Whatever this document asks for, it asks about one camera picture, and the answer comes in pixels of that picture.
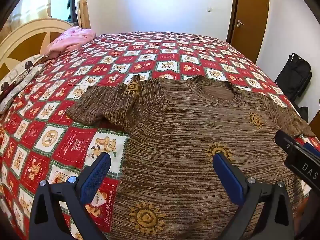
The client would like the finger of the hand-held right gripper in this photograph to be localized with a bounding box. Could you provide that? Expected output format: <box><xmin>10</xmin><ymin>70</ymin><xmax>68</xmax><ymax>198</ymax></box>
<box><xmin>274</xmin><ymin>130</ymin><xmax>320</xmax><ymax>158</ymax></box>

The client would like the wooden cabinet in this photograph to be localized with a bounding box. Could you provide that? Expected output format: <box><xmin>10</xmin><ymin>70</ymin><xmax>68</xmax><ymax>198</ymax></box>
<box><xmin>309</xmin><ymin>115</ymin><xmax>320</xmax><ymax>134</ymax></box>

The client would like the patterned grey blanket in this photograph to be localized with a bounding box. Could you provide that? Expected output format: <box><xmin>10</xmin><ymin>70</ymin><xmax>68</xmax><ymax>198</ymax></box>
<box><xmin>0</xmin><ymin>54</ymin><xmax>52</xmax><ymax>113</ymax></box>

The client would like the window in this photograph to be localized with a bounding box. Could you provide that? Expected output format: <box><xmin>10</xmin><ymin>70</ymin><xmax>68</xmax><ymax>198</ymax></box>
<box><xmin>50</xmin><ymin>0</ymin><xmax>78</xmax><ymax>25</ymax></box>

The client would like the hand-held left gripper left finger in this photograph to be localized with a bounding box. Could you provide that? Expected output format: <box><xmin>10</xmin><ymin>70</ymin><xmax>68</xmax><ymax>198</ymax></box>
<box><xmin>29</xmin><ymin>152</ymin><xmax>112</xmax><ymax>240</ymax></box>

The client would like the brown knit sweater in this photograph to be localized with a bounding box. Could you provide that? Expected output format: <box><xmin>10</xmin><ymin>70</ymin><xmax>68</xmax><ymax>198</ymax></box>
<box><xmin>65</xmin><ymin>75</ymin><xmax>316</xmax><ymax>240</ymax></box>

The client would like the cream wooden headboard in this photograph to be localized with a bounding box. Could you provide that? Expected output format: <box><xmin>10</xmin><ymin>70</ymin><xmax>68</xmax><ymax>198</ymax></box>
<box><xmin>0</xmin><ymin>17</ymin><xmax>73</xmax><ymax>80</ymax></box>

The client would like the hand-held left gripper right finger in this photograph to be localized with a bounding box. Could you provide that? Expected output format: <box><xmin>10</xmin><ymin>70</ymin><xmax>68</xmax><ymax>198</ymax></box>
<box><xmin>212</xmin><ymin>152</ymin><xmax>297</xmax><ymax>240</ymax></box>

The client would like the yellow patterned curtain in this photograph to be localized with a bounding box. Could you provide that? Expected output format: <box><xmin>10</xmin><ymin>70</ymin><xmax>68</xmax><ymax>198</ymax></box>
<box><xmin>75</xmin><ymin>0</ymin><xmax>91</xmax><ymax>30</ymax></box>

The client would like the small black bag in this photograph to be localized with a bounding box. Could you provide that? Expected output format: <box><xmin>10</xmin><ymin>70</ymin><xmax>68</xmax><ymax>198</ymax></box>
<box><xmin>298</xmin><ymin>106</ymin><xmax>310</xmax><ymax>121</ymax></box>

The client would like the brown wooden door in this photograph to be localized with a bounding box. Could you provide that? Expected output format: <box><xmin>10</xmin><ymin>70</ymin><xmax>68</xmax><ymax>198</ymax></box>
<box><xmin>226</xmin><ymin>0</ymin><xmax>270</xmax><ymax>63</ymax></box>

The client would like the pink pillow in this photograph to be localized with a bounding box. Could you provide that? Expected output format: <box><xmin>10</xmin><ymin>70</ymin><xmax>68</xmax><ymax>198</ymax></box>
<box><xmin>45</xmin><ymin>27</ymin><xmax>97</xmax><ymax>58</ymax></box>

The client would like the red checkered printed blanket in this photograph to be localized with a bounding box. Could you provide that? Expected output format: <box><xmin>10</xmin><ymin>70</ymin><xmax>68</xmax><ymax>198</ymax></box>
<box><xmin>0</xmin><ymin>31</ymin><xmax>320</xmax><ymax>240</ymax></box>

